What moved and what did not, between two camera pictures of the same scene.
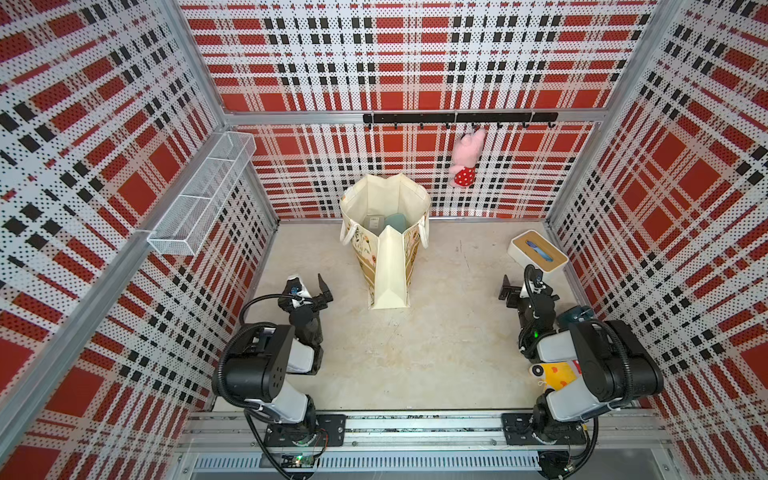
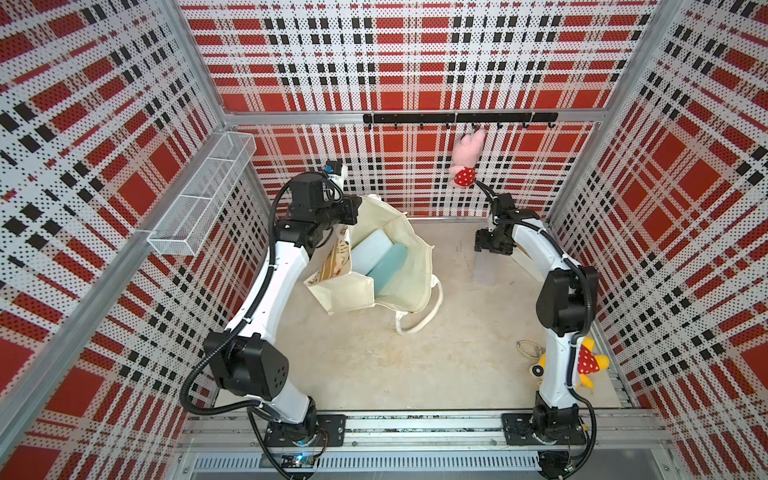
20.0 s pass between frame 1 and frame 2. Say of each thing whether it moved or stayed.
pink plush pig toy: stayed
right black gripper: moved
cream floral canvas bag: moved
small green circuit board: stayed
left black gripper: moved
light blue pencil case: moved
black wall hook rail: stayed
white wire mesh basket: stayed
